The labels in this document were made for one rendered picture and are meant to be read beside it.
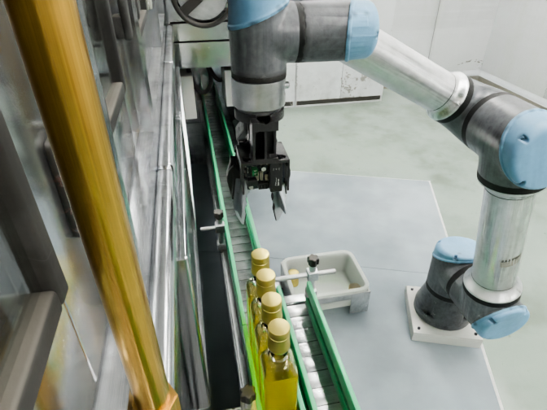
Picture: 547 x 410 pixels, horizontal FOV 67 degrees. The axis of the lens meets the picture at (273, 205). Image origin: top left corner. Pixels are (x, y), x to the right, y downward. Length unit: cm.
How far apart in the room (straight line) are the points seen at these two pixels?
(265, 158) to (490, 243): 51
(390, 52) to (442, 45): 506
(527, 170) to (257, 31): 48
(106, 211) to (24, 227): 4
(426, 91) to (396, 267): 75
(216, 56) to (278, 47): 107
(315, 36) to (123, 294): 43
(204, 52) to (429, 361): 123
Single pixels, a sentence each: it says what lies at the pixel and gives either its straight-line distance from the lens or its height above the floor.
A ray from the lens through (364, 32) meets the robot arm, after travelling 58.
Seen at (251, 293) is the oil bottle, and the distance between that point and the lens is 81.
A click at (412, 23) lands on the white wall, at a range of 552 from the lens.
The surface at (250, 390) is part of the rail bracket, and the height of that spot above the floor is 101.
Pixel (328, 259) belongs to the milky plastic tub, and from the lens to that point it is 129.
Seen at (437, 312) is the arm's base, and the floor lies 83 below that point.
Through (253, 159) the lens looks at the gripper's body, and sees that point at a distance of 58.
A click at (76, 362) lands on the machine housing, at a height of 147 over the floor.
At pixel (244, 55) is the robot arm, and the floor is 153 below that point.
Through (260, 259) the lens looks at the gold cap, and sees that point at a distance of 76.
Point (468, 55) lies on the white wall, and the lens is 605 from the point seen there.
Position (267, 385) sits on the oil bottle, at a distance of 72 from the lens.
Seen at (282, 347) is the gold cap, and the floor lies 113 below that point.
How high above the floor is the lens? 166
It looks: 34 degrees down
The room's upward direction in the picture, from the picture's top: straight up
